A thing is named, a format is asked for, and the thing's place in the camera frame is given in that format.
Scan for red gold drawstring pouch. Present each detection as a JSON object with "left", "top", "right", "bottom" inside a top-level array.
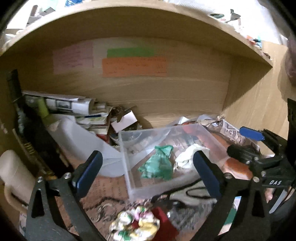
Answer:
[{"left": 152, "top": 207, "right": 179, "bottom": 241}]

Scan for clear plastic storage box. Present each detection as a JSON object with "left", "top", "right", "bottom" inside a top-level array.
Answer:
[{"left": 119, "top": 123, "right": 228, "bottom": 200}]

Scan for white small card box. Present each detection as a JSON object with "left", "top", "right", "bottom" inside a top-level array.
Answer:
[{"left": 111, "top": 111, "right": 137, "bottom": 133}]

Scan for green paper note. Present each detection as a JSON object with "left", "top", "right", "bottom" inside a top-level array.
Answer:
[{"left": 107, "top": 47, "right": 154, "bottom": 58}]

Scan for wooden shelf board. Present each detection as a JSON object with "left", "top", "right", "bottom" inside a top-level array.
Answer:
[{"left": 1, "top": 1, "right": 272, "bottom": 65}]

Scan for person's right hand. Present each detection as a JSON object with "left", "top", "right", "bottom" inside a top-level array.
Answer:
[{"left": 265, "top": 188, "right": 274, "bottom": 203}]

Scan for black bottle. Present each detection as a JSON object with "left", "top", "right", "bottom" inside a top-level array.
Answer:
[{"left": 6, "top": 69, "right": 72, "bottom": 178}]

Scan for grey item in plastic bag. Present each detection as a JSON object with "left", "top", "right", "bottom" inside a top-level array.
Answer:
[{"left": 166, "top": 199, "right": 217, "bottom": 232}]

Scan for orange paper note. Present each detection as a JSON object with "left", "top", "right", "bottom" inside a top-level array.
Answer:
[{"left": 102, "top": 56, "right": 167, "bottom": 78}]

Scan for pink paper note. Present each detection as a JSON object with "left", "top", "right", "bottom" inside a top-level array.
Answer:
[{"left": 52, "top": 41, "right": 94, "bottom": 74}]

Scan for cream mug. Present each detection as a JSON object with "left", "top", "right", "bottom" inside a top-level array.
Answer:
[{"left": 1, "top": 150, "right": 35, "bottom": 214}]

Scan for white plastic sheet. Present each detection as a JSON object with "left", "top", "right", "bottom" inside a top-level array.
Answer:
[{"left": 47, "top": 114, "right": 125, "bottom": 178}]

